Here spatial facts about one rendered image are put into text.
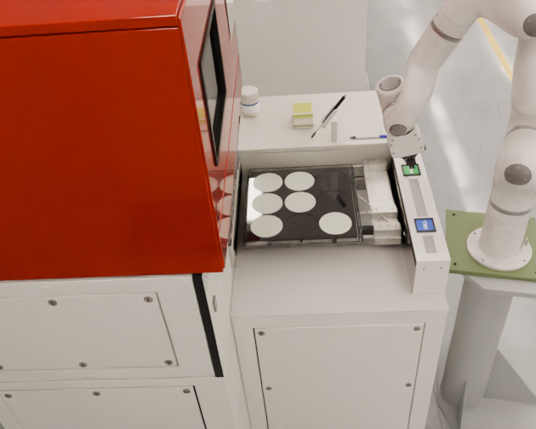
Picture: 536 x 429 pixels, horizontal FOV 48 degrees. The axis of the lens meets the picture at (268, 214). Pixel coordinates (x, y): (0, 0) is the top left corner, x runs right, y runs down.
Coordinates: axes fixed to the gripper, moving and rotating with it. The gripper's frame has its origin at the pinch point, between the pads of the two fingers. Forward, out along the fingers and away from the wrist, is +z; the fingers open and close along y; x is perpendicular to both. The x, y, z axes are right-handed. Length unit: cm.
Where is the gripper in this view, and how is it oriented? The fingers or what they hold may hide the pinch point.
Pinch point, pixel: (410, 161)
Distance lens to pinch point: 194.3
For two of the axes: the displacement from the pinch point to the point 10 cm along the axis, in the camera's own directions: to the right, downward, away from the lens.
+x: 0.4, -7.6, 6.4
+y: 9.4, -2.0, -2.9
